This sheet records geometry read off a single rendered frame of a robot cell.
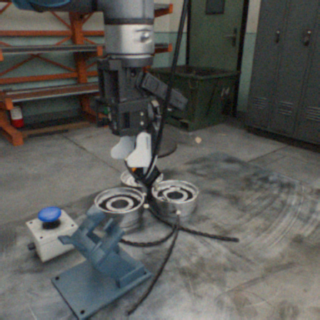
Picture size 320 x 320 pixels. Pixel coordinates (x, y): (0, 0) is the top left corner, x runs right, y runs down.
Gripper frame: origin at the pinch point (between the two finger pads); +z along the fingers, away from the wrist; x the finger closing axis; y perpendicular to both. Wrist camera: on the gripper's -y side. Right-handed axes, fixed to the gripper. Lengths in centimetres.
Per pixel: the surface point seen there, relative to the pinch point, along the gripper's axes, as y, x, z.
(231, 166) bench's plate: -37.6, -6.3, 13.1
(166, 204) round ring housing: -5.3, 0.9, 9.8
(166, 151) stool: -63, -63, 32
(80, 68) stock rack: -167, -348, 24
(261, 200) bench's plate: -27.2, 10.1, 13.2
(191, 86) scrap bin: -232, -203, 37
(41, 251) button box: 19.9, -3.5, 10.8
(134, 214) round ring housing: 1.6, -1.4, 10.4
